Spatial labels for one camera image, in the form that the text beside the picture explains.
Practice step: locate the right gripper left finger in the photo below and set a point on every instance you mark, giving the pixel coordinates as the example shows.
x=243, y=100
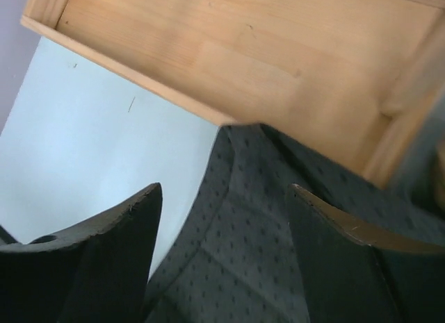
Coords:
x=94, y=271

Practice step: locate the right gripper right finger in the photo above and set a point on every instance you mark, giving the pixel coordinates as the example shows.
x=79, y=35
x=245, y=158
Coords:
x=354, y=271

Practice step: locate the dark grey dotted skirt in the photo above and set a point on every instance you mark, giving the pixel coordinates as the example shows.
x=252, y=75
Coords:
x=234, y=259

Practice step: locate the wooden clothes rack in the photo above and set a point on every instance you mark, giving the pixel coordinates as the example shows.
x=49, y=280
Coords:
x=352, y=79

